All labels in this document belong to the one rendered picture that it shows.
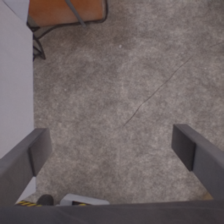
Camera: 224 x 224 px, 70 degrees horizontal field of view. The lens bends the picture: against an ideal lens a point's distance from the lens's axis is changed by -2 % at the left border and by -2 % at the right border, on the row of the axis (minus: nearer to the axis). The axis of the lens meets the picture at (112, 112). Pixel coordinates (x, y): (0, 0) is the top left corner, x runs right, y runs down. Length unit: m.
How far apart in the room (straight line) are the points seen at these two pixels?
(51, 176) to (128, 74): 0.82
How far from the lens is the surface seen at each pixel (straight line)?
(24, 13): 0.54
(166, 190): 1.09
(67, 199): 1.01
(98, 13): 1.25
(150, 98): 1.05
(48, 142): 0.17
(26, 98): 0.42
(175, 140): 0.17
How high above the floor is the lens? 1.02
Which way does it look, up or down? 81 degrees down
